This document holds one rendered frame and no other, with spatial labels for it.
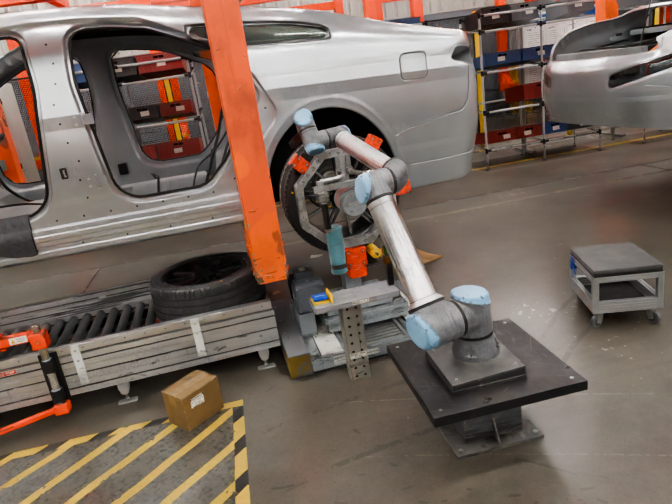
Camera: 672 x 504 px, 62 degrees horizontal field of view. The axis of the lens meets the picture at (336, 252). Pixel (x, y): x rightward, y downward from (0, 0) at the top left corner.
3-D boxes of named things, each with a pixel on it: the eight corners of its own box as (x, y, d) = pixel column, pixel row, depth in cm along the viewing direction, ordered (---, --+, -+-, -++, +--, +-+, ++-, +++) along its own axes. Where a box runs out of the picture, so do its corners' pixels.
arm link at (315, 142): (332, 145, 267) (322, 122, 268) (310, 151, 262) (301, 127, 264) (326, 153, 275) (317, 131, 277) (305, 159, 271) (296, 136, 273)
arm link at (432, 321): (470, 334, 210) (391, 159, 223) (432, 351, 203) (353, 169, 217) (451, 340, 224) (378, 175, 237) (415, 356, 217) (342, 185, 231)
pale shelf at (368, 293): (389, 284, 289) (388, 279, 288) (400, 295, 274) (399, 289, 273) (309, 302, 281) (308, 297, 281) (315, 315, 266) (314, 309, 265)
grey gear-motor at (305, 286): (318, 307, 360) (309, 256, 350) (333, 333, 321) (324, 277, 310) (291, 313, 357) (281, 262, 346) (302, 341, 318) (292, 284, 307)
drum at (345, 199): (358, 206, 308) (355, 181, 304) (370, 214, 289) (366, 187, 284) (334, 211, 306) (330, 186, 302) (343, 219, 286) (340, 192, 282)
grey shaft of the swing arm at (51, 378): (75, 407, 289) (46, 320, 274) (72, 413, 284) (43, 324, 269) (56, 411, 288) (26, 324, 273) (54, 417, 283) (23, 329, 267)
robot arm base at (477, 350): (509, 352, 221) (508, 330, 218) (468, 368, 216) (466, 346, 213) (482, 333, 239) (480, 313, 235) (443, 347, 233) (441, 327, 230)
